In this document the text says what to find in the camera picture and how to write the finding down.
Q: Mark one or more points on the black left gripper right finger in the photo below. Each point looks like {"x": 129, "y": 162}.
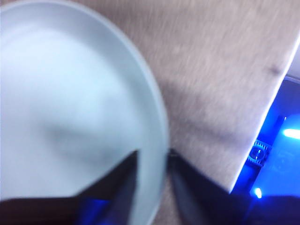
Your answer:
{"x": 201, "y": 201}

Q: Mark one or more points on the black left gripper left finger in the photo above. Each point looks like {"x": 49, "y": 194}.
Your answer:
{"x": 58, "y": 211}

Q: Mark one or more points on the round toothed metal part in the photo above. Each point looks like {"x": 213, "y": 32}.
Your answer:
{"x": 257, "y": 153}

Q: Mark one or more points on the blue plate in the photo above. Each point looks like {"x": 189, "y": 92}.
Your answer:
{"x": 70, "y": 82}

